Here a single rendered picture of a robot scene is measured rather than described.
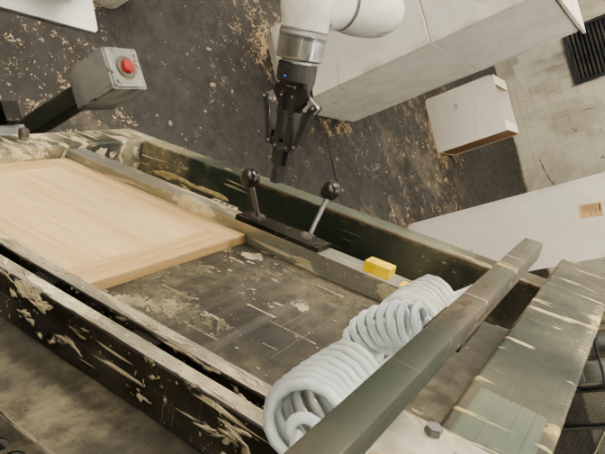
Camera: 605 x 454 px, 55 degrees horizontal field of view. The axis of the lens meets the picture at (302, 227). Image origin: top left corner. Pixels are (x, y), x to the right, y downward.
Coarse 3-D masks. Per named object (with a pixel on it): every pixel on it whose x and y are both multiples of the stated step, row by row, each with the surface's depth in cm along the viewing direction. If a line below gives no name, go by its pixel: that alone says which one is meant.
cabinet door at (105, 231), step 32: (64, 160) 139; (0, 192) 113; (32, 192) 116; (64, 192) 120; (96, 192) 123; (128, 192) 126; (0, 224) 99; (32, 224) 102; (64, 224) 104; (96, 224) 107; (128, 224) 110; (160, 224) 113; (192, 224) 115; (64, 256) 92; (96, 256) 95; (128, 256) 96; (160, 256) 98; (192, 256) 103
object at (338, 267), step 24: (96, 168) 137; (120, 168) 134; (168, 192) 125; (192, 192) 128; (216, 216) 119; (264, 240) 114; (312, 264) 108; (336, 264) 106; (360, 264) 106; (360, 288) 104; (384, 288) 101
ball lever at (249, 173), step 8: (248, 168) 108; (240, 176) 109; (248, 176) 108; (256, 176) 108; (248, 184) 108; (256, 184) 109; (256, 200) 113; (256, 208) 114; (256, 216) 116; (264, 216) 116
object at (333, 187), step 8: (328, 184) 111; (336, 184) 111; (328, 192) 111; (336, 192) 111; (328, 200) 112; (320, 208) 112; (320, 216) 111; (312, 224) 111; (304, 232) 111; (312, 232) 111; (312, 240) 110
